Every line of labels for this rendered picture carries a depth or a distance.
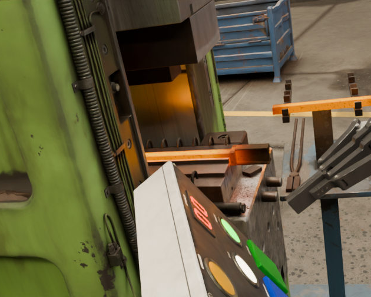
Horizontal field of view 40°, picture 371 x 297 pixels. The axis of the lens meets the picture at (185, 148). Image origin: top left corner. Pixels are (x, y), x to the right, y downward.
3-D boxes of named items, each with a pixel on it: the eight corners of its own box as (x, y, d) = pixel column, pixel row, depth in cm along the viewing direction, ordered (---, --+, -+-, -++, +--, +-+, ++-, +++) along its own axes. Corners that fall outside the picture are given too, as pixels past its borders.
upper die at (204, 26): (221, 39, 121) (214, -1, 117) (198, 63, 104) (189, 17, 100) (70, 58, 135) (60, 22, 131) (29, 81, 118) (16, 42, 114)
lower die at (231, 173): (241, 170, 135) (237, 141, 131) (225, 210, 118) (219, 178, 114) (103, 174, 149) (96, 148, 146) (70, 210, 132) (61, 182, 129)
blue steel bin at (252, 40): (297, 58, 555) (290, -9, 527) (281, 82, 491) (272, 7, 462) (198, 66, 607) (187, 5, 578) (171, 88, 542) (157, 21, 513)
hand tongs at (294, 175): (295, 120, 213) (294, 118, 212) (305, 119, 211) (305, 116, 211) (285, 192, 160) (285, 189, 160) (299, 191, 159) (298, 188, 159)
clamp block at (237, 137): (249, 150, 145) (247, 129, 142) (244, 164, 138) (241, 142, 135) (210, 151, 149) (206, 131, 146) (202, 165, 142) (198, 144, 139)
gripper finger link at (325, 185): (340, 175, 76) (348, 184, 74) (314, 197, 77) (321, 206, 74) (334, 169, 76) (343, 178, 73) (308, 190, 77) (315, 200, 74)
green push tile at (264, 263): (275, 264, 86) (249, 238, 84) (289, 291, 79) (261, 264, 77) (267, 270, 86) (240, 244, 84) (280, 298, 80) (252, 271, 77)
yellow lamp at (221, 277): (241, 281, 59) (235, 250, 57) (232, 309, 55) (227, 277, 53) (215, 280, 60) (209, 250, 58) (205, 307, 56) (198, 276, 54)
